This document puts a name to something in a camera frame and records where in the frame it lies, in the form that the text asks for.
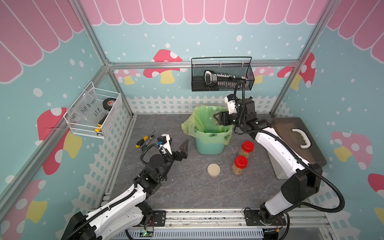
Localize black wire mesh basket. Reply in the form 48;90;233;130
191;57;255;92

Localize peanut jar red lid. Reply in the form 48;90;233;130
232;156;248;176
239;141;255;159

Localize clear wall bin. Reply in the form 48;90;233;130
64;82;122;139

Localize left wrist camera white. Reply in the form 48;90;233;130
157;134;172;156

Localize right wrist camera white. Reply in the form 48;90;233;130
225;94;238;115

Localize yellow black screwdriver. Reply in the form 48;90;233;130
135;129;155;148

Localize brown lidded tool box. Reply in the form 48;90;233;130
266;118;327;180

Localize yellow utility knife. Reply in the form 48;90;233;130
95;115;108;133

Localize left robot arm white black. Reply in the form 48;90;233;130
62;134;189;240

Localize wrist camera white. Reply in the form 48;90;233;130
157;134;172;156
225;94;238;115

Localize black tape roll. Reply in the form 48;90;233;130
103;98;117;111

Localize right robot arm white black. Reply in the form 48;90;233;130
214;80;346;225

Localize green trash bin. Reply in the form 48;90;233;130
195;131;231;155

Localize socket wrench set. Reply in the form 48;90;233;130
203;71;250;89

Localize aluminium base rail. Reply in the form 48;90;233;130
112;208;332;240

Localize green plastic bin liner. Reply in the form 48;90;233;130
182;105;233;145

